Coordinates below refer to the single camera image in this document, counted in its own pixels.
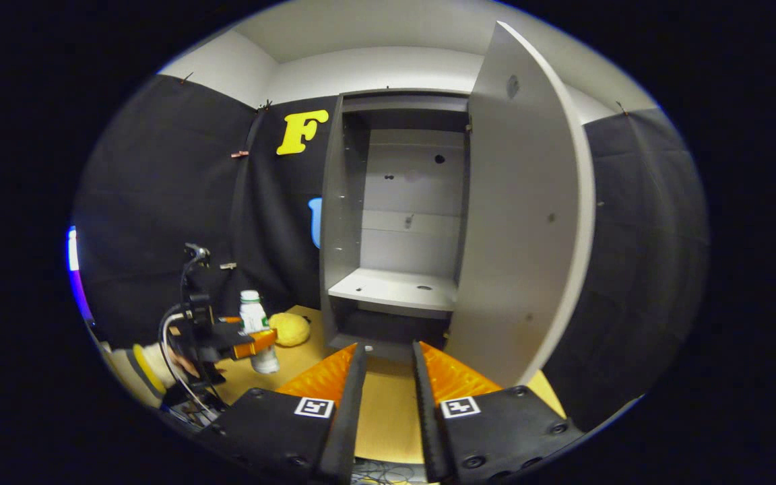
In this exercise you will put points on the black backdrop cloth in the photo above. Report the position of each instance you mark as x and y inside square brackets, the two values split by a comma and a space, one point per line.
[159, 202]

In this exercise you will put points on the dark grey cabinet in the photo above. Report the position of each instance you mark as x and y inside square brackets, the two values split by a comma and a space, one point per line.
[411, 202]

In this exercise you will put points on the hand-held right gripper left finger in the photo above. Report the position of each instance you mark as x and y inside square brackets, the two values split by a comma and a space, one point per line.
[354, 417]

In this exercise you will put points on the beige cabinet door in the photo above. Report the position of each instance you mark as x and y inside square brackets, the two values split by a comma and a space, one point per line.
[523, 222]

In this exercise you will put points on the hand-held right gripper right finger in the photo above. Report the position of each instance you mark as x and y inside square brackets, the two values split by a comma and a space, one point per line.
[426, 417]

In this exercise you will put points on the black binder clip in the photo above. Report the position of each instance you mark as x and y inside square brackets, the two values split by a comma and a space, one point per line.
[265, 105]
[621, 107]
[186, 77]

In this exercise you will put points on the white bottle with green label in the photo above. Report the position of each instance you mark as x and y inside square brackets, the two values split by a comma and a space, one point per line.
[253, 315]

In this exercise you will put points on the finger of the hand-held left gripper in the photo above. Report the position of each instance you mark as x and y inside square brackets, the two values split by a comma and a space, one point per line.
[253, 345]
[230, 320]

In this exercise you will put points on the yellow toy fruit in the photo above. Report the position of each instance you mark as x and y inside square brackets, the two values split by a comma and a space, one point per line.
[292, 329]

